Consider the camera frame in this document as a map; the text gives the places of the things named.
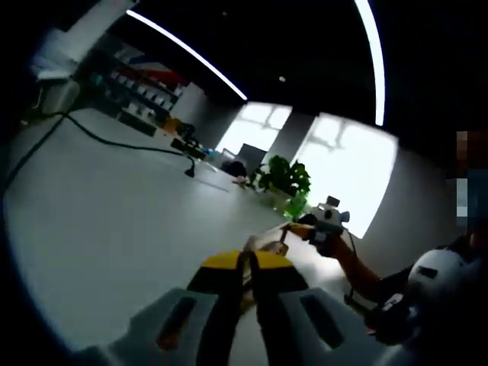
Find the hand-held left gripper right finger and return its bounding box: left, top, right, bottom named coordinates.
left=247, top=251, right=394, bottom=366

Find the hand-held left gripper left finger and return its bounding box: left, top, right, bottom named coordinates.
left=71, top=249, right=245, bottom=366

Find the beige cutlery case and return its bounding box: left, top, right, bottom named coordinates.
left=243, top=223, right=291, bottom=261

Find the green plastic bottle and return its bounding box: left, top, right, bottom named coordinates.
left=284, top=197, right=307, bottom=221

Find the green potted plant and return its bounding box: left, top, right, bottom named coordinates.
left=252, top=155, right=312, bottom=204

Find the grey monitor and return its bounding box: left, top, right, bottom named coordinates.
left=236, top=143, right=268, bottom=169

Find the white chest-worn device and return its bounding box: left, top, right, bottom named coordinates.
left=406, top=246, right=480, bottom=308

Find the curved ceiling light strip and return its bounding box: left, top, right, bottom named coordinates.
left=353, top=0, right=386, bottom=127

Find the long ceiling light strip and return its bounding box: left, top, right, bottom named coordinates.
left=125, top=8, right=249, bottom=101

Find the shelf with white boxes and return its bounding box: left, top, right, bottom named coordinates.
left=86, top=37, right=192, bottom=135

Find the white laptop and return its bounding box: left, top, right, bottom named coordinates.
left=29, top=29, right=82, bottom=115

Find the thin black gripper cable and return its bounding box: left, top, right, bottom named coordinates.
left=342, top=227, right=361, bottom=264

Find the black power cable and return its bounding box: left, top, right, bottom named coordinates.
left=6, top=110, right=198, bottom=179

